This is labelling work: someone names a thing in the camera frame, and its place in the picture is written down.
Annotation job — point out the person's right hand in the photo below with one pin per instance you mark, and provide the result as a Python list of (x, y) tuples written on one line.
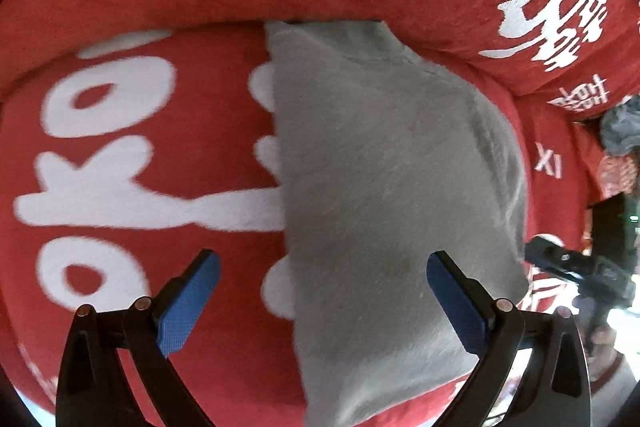
[(606, 347)]

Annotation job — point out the red patterned cloth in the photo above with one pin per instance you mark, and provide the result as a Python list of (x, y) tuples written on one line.
[(612, 177)]

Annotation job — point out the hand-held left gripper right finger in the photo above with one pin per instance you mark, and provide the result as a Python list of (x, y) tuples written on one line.
[(457, 304)]

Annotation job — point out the blue-grey crumpled cloth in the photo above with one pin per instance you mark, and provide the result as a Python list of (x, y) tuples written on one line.
[(620, 127)]

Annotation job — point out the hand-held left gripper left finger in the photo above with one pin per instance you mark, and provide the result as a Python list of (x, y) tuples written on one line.
[(187, 304)]

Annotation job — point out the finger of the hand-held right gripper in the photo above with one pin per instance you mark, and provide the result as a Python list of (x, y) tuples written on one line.
[(552, 254)]

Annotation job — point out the grey fuzzy sweater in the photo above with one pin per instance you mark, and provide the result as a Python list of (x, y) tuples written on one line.
[(380, 187)]

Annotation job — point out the dark object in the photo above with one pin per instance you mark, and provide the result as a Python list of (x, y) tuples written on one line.
[(612, 227)]

